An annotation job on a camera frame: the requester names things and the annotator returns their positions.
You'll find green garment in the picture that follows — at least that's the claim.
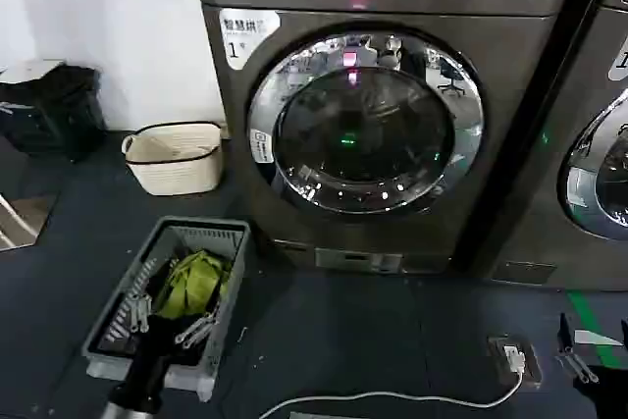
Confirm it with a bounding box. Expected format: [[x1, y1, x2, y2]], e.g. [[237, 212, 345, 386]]
[[155, 249, 233, 321]]

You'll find grey dryer with number label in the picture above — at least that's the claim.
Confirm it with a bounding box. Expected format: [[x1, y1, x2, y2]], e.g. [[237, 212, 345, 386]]
[[188, 0, 588, 277]]

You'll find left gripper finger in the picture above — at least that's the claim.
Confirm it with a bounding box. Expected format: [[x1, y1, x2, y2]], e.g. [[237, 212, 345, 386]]
[[126, 266, 159, 337], [175, 286, 232, 347]]

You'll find brown leaning board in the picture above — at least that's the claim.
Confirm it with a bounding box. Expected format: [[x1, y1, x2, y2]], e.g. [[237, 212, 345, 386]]
[[0, 191, 61, 249]]

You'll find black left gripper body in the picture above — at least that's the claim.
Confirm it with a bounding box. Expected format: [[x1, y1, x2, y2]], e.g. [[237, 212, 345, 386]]
[[116, 318, 193, 403]]

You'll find chrome-rimmed round dryer door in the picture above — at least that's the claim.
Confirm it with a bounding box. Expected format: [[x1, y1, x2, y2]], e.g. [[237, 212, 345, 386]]
[[562, 87, 628, 242]]

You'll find cream woven laundry basket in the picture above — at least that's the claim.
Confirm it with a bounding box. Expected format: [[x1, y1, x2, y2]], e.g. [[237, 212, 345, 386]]
[[121, 120, 224, 197]]

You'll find floor socket box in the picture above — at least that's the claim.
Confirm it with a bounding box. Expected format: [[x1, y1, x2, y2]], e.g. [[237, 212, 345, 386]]
[[487, 335, 544, 388]]

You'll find white floor label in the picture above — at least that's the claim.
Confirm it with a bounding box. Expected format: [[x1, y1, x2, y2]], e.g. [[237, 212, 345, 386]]
[[572, 329, 623, 347]]

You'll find grey slotted plastic crate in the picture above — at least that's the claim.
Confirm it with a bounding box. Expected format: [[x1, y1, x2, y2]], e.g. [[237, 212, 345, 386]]
[[80, 215, 252, 402]]

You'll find white power cable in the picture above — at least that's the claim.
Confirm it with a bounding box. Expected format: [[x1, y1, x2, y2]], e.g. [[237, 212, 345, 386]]
[[255, 364, 525, 419]]

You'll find grey dryer partly seen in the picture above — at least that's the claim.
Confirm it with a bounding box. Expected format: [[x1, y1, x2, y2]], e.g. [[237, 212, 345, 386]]
[[490, 0, 628, 288]]

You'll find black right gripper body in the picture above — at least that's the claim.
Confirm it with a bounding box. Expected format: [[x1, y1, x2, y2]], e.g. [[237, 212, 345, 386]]
[[585, 363, 628, 419]]

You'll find round glass dryer door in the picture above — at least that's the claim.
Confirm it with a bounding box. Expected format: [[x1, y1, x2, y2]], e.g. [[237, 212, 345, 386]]
[[246, 29, 486, 216]]

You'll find black storage bin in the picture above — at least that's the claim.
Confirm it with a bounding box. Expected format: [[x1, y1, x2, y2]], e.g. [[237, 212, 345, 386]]
[[0, 59, 108, 164]]

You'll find white power plug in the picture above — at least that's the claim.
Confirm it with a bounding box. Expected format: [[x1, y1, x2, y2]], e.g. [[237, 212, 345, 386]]
[[502, 345, 524, 374]]

